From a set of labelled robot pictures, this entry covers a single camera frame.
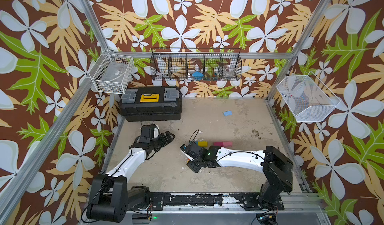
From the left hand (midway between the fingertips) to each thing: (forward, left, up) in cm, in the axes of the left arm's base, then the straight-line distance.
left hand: (170, 137), depth 88 cm
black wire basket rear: (+43, -15, +22) cm, 50 cm away
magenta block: (+1, -30, -10) cm, 32 cm away
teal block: (+1, -16, -9) cm, 18 cm away
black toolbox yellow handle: (+21, +14, +6) cm, 26 cm away
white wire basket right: (+16, -78, +18) cm, 82 cm away
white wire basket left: (+29, +35, +25) cm, 51 cm away
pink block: (0, -36, -9) cm, 37 cm away
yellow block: (+1, -20, -10) cm, 22 cm away
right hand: (-13, -12, -5) cm, 18 cm away
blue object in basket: (+34, -17, +19) cm, 42 cm away
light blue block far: (+26, -40, -10) cm, 49 cm away
